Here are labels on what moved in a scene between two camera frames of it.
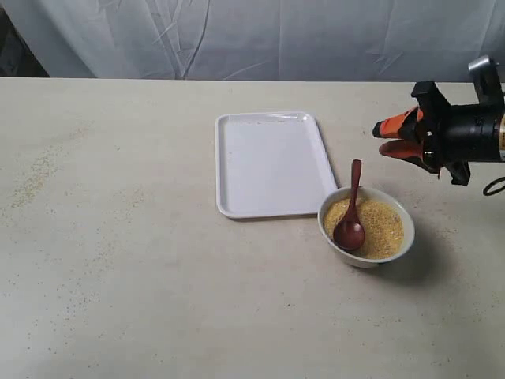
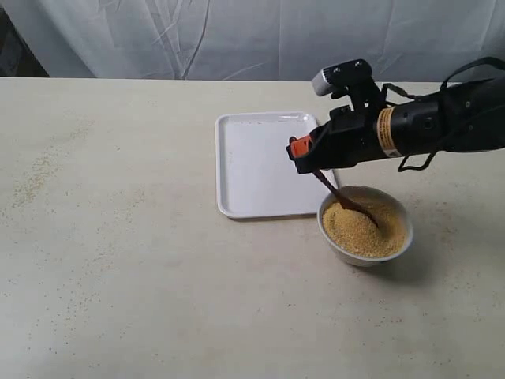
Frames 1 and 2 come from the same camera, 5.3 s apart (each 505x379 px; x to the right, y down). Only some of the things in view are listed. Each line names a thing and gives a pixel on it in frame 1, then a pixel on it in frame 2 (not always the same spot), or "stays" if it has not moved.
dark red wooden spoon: [349, 232] to [349, 203]
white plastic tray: [271, 164] stays
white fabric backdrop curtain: [274, 40] stays
